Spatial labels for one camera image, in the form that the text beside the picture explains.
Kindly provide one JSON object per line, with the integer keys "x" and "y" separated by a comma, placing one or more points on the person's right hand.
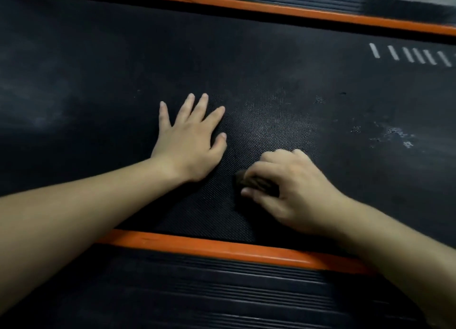
{"x": 302, "y": 193}

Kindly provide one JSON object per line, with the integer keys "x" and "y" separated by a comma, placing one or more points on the person's left hand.
{"x": 187, "y": 147}

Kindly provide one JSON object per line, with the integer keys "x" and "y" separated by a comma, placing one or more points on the person's right thumb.
{"x": 260, "y": 202}

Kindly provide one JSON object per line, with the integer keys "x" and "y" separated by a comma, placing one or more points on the person's left little finger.
{"x": 164, "y": 116}

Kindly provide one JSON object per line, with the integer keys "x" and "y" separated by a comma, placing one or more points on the person's left thumb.
{"x": 218, "y": 146}

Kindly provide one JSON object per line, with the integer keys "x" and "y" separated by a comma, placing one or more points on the person's left middle finger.
{"x": 199, "y": 108}

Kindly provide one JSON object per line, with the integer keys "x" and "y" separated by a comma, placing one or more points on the dark brown cleaning cloth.
{"x": 258, "y": 187}

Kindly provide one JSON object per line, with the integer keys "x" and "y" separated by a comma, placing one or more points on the person's right forearm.
{"x": 402, "y": 246}

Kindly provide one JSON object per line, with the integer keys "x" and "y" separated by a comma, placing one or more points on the person's left forearm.
{"x": 78, "y": 214}

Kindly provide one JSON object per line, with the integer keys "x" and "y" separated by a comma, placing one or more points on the orange treadmill trim strip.
{"x": 270, "y": 8}
{"x": 228, "y": 249}

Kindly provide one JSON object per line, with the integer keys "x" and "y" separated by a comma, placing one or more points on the black treadmill belt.
{"x": 285, "y": 72}

